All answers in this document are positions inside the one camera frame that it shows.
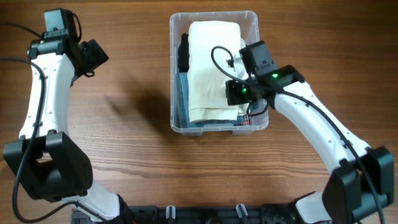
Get red plaid shirt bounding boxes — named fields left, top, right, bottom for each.
left=236, top=114, right=252, bottom=126

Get cream cloth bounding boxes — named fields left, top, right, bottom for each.
left=187, top=21, right=248, bottom=123

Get blue denim jeans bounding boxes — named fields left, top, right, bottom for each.
left=176, top=72, right=269, bottom=128

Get black garment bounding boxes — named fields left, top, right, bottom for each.
left=178, top=33, right=189, bottom=72

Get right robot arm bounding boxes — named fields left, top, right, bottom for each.
left=226, top=41, right=394, bottom=223

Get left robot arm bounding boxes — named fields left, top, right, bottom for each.
left=3, top=8, right=133, bottom=223

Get clear plastic storage bin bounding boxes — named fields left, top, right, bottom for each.
left=169, top=11, right=269, bottom=136

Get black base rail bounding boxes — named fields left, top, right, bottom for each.
left=70, top=203, right=299, bottom=224

